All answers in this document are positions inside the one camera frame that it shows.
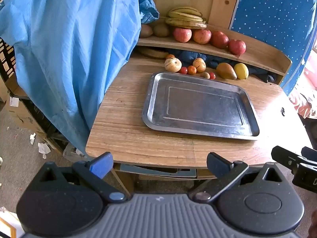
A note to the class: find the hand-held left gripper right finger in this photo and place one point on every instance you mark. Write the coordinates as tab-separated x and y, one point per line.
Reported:
218	164

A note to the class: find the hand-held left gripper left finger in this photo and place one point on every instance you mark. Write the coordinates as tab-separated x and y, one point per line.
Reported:
102	164

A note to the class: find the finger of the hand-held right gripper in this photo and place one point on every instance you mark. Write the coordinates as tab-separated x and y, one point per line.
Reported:
284	155
310	153

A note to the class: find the metal tray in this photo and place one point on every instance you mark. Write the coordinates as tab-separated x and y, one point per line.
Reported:
200	106

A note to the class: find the red cherry tomato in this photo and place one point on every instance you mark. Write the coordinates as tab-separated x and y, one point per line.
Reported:
212	75
183	70

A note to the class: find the small brown fruit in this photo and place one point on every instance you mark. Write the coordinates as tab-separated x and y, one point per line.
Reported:
205	74

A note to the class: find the yellow lemon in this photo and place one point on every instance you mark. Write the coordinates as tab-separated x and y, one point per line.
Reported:
241	71

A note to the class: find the small orange tangerine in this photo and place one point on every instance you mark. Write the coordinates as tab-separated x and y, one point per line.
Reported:
191	70
170	56

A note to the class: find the beige striped squash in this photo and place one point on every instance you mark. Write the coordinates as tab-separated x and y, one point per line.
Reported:
172	65
199	64

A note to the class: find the red floral cloth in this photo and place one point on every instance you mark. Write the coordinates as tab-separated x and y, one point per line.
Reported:
304	99

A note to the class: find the crumpled white paper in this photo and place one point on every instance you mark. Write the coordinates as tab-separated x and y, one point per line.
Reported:
43	148
32	138

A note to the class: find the cardboard box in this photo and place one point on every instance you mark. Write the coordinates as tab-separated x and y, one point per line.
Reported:
22	115

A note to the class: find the dark blue jacket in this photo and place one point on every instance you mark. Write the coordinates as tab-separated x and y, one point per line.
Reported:
213	60

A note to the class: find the curved wooden shelf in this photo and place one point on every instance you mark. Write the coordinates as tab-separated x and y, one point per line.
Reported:
260	52

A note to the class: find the red apple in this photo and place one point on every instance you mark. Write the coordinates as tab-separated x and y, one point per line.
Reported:
237	47
219	39
201	36
182	34

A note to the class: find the light blue garment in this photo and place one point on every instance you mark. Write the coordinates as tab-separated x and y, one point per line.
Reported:
69	44

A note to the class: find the brown kiwi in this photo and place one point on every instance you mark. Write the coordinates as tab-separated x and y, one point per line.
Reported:
146	31
161	29

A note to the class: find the black white slotted crate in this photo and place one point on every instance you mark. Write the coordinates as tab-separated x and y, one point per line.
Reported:
6	57

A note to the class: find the yellow banana bunch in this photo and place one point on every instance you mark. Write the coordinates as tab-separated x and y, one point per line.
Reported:
185	21

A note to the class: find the blue white-dotted fabric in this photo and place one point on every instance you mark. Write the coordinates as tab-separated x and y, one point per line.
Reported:
275	7

